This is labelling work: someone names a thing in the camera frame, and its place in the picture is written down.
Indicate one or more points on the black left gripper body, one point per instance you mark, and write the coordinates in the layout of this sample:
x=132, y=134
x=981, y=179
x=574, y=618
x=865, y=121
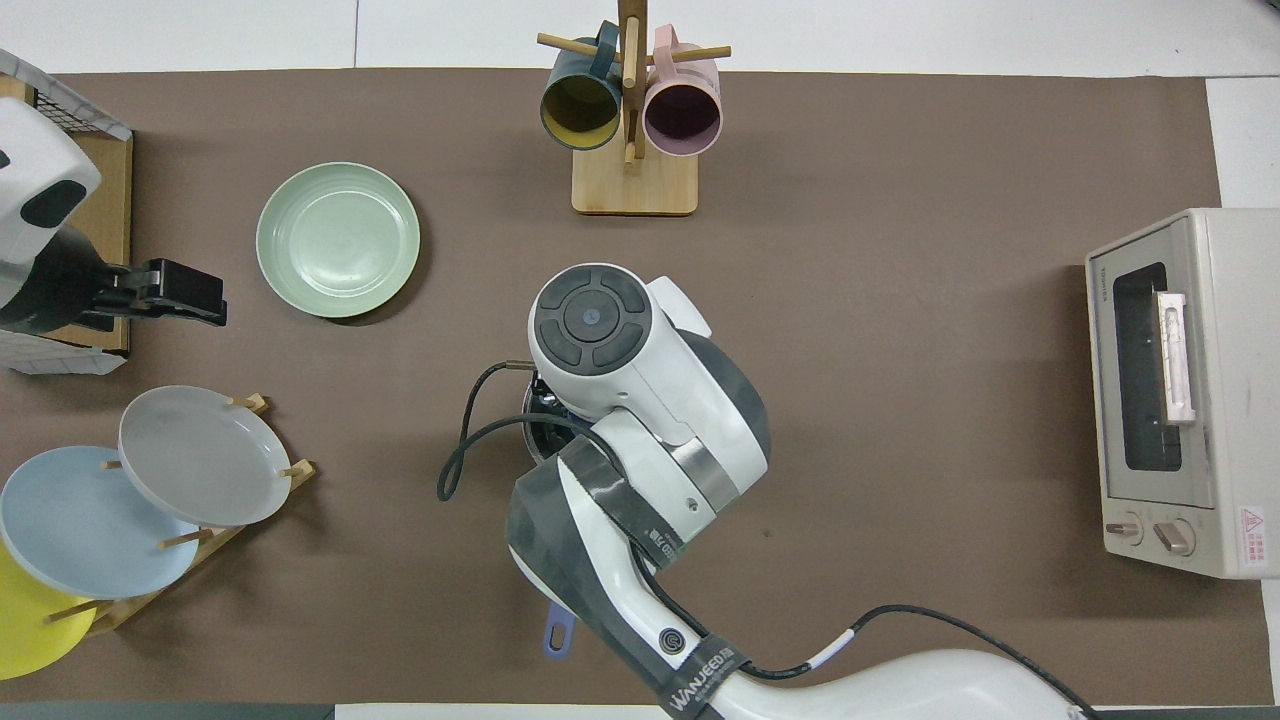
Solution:
x=80, y=295

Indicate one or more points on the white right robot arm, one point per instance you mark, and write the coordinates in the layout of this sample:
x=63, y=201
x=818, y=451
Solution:
x=640, y=400

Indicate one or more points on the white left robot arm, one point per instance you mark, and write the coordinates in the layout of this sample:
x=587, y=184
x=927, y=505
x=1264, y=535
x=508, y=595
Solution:
x=35, y=150

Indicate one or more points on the grey plate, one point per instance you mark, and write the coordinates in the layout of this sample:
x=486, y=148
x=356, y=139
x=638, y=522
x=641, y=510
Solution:
x=200, y=455

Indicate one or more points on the light green plate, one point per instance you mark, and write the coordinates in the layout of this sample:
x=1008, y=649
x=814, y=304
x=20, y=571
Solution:
x=338, y=240

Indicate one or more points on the light blue plate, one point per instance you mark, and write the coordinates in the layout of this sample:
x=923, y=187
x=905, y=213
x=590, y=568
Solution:
x=80, y=520

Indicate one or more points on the wooden plate rack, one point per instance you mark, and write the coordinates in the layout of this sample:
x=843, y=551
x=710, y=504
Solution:
x=110, y=610

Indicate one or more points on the yellow plate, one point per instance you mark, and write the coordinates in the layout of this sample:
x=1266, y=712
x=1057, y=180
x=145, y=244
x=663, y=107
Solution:
x=30, y=620

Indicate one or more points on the teal mug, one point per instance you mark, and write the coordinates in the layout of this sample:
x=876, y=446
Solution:
x=580, y=105

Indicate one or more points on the wooden mug tree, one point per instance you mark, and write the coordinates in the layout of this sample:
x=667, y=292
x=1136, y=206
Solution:
x=635, y=185

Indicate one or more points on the dark blue saucepan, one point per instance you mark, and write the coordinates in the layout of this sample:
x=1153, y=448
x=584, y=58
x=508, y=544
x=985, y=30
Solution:
x=557, y=640

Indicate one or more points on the pink mug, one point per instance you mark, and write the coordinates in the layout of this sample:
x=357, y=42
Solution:
x=682, y=115

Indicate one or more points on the brown table mat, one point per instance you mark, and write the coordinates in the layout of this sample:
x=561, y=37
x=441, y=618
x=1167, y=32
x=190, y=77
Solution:
x=900, y=400

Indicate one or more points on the white toaster oven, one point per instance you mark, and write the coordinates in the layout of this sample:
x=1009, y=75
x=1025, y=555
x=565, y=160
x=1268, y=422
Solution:
x=1230, y=400

